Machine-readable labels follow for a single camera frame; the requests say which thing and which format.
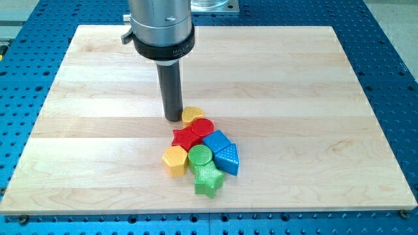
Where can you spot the red star block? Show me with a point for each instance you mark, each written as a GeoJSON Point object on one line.
{"type": "Point", "coordinates": [185, 138]}

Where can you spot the blue cube block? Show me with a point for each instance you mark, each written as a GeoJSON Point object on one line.
{"type": "Point", "coordinates": [216, 141]}

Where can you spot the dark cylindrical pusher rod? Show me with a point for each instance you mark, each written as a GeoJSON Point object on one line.
{"type": "Point", "coordinates": [171, 91]}

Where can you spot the black tool mounting collar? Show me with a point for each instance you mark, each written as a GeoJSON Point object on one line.
{"type": "Point", "coordinates": [167, 53]}

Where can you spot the blue triangle block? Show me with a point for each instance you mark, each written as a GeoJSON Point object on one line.
{"type": "Point", "coordinates": [227, 160]}

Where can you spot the green round block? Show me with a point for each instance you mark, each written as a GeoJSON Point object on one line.
{"type": "Point", "coordinates": [199, 155]}

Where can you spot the yellow hexagon block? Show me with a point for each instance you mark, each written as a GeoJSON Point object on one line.
{"type": "Point", "coordinates": [175, 161]}

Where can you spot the red round block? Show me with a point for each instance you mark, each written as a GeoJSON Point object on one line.
{"type": "Point", "coordinates": [202, 127]}

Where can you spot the green star block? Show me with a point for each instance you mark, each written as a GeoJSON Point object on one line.
{"type": "Point", "coordinates": [208, 179]}

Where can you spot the wooden board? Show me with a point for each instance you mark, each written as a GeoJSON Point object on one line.
{"type": "Point", "coordinates": [307, 137]}

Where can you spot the blue perforated table plate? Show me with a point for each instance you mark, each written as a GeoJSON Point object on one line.
{"type": "Point", "coordinates": [32, 60]}

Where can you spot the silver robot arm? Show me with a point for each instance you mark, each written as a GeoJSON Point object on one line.
{"type": "Point", "coordinates": [162, 30]}

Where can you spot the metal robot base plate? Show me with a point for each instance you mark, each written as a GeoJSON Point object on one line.
{"type": "Point", "coordinates": [215, 7]}

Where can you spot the yellow heart block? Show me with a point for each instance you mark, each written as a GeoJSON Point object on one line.
{"type": "Point", "coordinates": [190, 114]}

